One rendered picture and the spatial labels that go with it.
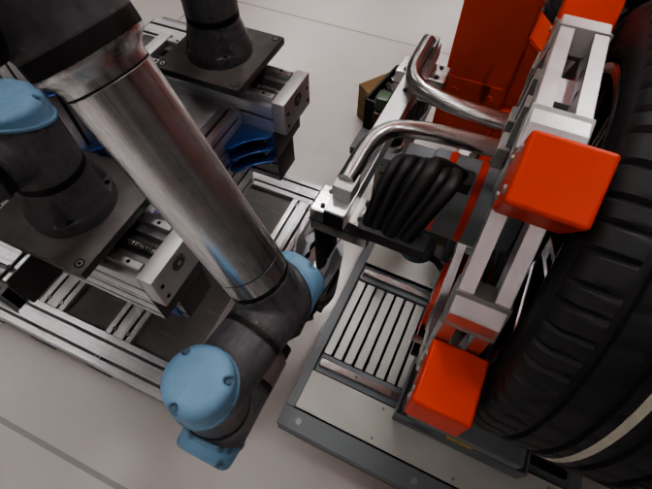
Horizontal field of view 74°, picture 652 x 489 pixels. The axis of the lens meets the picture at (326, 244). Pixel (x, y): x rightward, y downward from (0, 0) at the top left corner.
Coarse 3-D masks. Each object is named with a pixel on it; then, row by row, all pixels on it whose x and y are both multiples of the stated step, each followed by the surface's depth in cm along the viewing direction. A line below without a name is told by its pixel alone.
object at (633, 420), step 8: (648, 400) 42; (640, 408) 42; (648, 408) 42; (632, 416) 43; (640, 416) 43; (624, 424) 44; (632, 424) 44; (616, 432) 45; (624, 432) 45; (600, 440) 47; (608, 440) 46; (592, 448) 48; (600, 448) 48; (576, 456) 51; (584, 456) 50
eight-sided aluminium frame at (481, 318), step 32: (576, 32) 54; (608, 32) 54; (544, 64) 54; (576, 64) 61; (544, 96) 47; (576, 96) 49; (544, 128) 45; (576, 128) 44; (480, 256) 49; (512, 256) 50; (448, 288) 90; (480, 288) 50; (512, 288) 48; (448, 320) 52; (480, 320) 50; (480, 352) 55
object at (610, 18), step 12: (564, 0) 65; (576, 0) 62; (588, 0) 61; (600, 0) 61; (612, 0) 61; (624, 0) 60; (564, 12) 62; (576, 12) 62; (588, 12) 62; (600, 12) 61; (612, 12) 61; (612, 24) 61
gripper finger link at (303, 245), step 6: (300, 234) 66; (312, 234) 71; (300, 240) 67; (306, 240) 71; (312, 240) 71; (300, 246) 68; (306, 246) 70; (312, 246) 71; (300, 252) 68; (306, 252) 69
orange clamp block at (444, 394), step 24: (432, 360) 55; (456, 360) 55; (480, 360) 55; (432, 384) 54; (456, 384) 54; (480, 384) 54; (408, 408) 56; (432, 408) 52; (456, 408) 52; (456, 432) 55
